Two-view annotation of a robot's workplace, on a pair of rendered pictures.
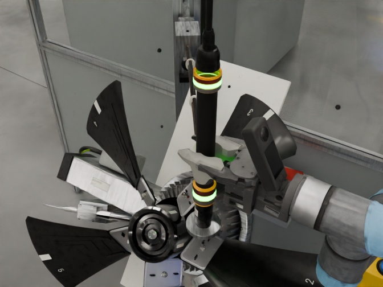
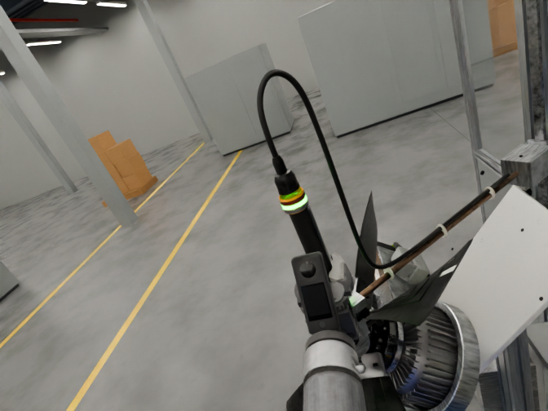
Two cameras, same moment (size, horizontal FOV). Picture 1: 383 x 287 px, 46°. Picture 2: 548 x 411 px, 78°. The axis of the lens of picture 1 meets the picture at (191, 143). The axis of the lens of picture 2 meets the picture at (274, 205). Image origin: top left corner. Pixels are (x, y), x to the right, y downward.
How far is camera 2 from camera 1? 67 cm
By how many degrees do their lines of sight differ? 63
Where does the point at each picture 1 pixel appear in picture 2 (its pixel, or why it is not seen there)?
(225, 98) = (512, 242)
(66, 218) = not seen: hidden behind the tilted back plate
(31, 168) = not seen: hidden behind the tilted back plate
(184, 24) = (529, 148)
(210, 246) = (369, 371)
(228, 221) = (430, 371)
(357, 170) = not seen: outside the picture
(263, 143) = (302, 278)
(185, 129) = (466, 260)
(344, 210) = (310, 395)
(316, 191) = (316, 356)
